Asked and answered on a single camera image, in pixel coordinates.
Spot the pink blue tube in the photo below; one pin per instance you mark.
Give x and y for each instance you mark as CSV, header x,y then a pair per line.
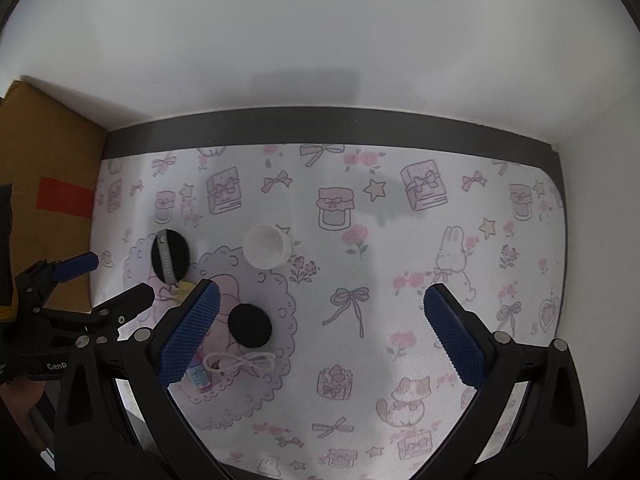
x,y
200,377

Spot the white pink printed mat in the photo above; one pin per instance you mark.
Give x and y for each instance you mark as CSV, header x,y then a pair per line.
x,y
350,270

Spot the black round compact case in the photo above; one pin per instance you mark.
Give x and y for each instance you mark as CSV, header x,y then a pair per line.
x,y
172,257

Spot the brown cardboard box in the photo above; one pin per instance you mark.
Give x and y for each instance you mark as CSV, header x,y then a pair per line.
x,y
50,150

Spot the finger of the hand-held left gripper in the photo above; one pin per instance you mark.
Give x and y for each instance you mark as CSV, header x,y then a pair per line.
x,y
127,302
75,266

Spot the black round powder puff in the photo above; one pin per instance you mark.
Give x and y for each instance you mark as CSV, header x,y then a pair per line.
x,y
250,325

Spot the small white cup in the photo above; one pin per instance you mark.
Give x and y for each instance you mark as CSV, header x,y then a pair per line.
x,y
266,246

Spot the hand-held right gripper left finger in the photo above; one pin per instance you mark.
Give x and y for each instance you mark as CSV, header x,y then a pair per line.
x,y
192,336

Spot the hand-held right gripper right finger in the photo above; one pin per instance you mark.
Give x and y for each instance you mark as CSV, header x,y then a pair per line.
x,y
455,336

